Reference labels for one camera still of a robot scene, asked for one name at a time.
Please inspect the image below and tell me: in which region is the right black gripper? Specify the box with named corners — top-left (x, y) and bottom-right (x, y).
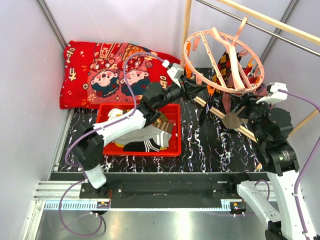
top-left (228, 90), bottom-right (276, 144)

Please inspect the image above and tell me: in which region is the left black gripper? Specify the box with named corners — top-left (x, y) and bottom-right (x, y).
top-left (155, 75), bottom-right (206, 110)

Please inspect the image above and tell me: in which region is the orange clothes clip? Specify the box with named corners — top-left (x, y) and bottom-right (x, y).
top-left (207, 85), bottom-right (216, 97)

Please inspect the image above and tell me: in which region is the pink round clip hanger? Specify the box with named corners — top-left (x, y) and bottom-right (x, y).
top-left (182, 17), bottom-right (265, 96)

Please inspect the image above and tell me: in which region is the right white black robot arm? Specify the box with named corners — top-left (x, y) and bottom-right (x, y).
top-left (227, 95), bottom-right (320, 240)

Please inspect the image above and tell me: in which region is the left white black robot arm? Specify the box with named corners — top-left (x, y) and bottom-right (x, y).
top-left (67, 76), bottom-right (206, 198)

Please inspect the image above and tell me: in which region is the red plastic basket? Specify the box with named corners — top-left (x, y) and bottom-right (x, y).
top-left (96, 102), bottom-right (182, 157)

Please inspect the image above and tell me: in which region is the red patterned sock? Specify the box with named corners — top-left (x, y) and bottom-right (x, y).
top-left (242, 63), bottom-right (258, 85)

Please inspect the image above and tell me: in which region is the black argyle sock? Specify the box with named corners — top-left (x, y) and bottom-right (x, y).
top-left (212, 51), bottom-right (242, 88)

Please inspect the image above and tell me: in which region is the olive green sock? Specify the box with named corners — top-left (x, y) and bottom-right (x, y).
top-left (152, 112), bottom-right (168, 126)

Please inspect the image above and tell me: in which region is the black white striped sock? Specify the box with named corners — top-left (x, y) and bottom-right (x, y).
top-left (123, 138), bottom-right (161, 153)

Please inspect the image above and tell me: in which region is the metal hanging rod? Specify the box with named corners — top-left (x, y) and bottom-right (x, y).
top-left (196, 0), bottom-right (320, 57)

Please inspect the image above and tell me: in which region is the red cartoon print pillow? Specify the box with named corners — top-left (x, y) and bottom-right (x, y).
top-left (59, 41), bottom-right (180, 109)

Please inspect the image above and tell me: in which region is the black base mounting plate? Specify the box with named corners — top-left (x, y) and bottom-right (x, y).
top-left (48, 171), bottom-right (276, 200)

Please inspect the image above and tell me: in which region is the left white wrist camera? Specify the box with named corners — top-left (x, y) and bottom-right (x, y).
top-left (162, 60), bottom-right (184, 87)

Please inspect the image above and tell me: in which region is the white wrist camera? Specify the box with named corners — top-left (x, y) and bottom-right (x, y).
top-left (162, 60), bottom-right (184, 87)
top-left (256, 82), bottom-right (288, 105)

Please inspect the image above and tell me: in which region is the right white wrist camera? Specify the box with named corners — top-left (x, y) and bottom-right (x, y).
top-left (256, 82), bottom-right (288, 105)

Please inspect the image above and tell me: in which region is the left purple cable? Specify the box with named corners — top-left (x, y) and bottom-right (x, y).
top-left (57, 51), bottom-right (168, 237)

